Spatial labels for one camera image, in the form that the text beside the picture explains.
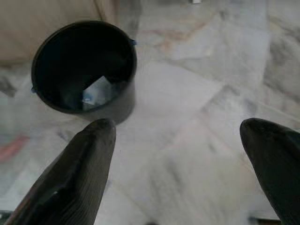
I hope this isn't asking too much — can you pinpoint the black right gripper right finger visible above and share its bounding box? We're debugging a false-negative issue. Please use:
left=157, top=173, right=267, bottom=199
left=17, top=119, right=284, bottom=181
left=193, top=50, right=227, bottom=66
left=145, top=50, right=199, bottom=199
left=239, top=118, right=300, bottom=225

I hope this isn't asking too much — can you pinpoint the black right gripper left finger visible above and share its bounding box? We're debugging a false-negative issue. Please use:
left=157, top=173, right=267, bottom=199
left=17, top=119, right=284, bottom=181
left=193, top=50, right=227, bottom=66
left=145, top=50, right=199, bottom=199
left=4, top=118, right=117, bottom=225

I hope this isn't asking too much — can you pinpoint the white paper packet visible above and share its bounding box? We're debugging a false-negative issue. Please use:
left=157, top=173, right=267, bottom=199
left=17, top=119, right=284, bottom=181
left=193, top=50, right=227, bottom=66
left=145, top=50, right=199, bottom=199
left=82, top=76, right=113, bottom=111

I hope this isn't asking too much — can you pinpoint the black round rubbish bin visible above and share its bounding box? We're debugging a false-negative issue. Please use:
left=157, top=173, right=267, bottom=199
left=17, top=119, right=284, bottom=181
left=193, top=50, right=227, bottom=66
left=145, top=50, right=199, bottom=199
left=31, top=20, right=137, bottom=125

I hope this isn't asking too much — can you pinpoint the beige wooden furniture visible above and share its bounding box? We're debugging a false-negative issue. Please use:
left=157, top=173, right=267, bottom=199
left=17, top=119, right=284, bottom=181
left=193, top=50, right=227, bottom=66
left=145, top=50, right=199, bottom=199
left=0, top=0, right=141, bottom=63

